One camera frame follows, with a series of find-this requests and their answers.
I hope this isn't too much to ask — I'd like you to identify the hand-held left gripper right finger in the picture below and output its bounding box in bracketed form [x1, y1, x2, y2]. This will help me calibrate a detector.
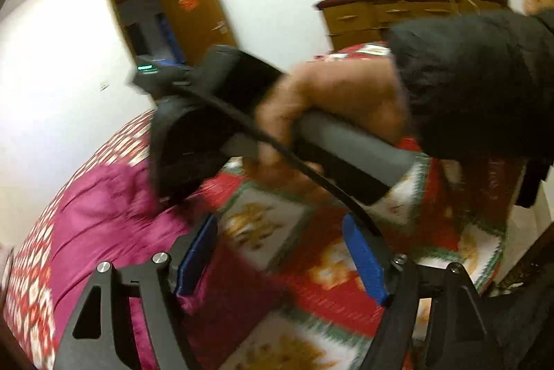
[342, 214, 506, 370]

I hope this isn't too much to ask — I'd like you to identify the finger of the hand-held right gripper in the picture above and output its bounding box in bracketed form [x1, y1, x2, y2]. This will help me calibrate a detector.
[148, 95, 236, 210]

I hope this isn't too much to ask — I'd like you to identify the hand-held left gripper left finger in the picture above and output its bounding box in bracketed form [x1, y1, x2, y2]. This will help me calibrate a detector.
[54, 214, 219, 370]

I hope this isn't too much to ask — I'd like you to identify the magenta puffer jacket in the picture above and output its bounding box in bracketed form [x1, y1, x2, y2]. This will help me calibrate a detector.
[47, 160, 288, 370]

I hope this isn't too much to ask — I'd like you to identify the person's right hand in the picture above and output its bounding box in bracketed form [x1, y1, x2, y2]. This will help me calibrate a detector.
[242, 58, 412, 202]

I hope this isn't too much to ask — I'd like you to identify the red patterned bedspread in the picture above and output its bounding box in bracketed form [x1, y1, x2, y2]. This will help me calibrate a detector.
[4, 41, 526, 370]

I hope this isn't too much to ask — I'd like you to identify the brown wooden door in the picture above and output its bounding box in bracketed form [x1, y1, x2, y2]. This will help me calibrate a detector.
[160, 0, 240, 65]

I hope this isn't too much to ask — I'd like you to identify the wooden dresser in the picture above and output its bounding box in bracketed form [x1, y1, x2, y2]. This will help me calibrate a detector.
[314, 0, 510, 51]

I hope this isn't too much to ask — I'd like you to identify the dark cloth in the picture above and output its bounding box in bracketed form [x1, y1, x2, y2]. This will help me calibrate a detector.
[472, 262, 554, 370]

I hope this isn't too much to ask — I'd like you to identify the black cable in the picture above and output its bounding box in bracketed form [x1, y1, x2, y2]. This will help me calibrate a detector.
[171, 83, 385, 240]

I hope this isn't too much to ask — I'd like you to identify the dark wooden door frame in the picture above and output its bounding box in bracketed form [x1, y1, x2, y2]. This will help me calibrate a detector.
[107, 0, 188, 70]

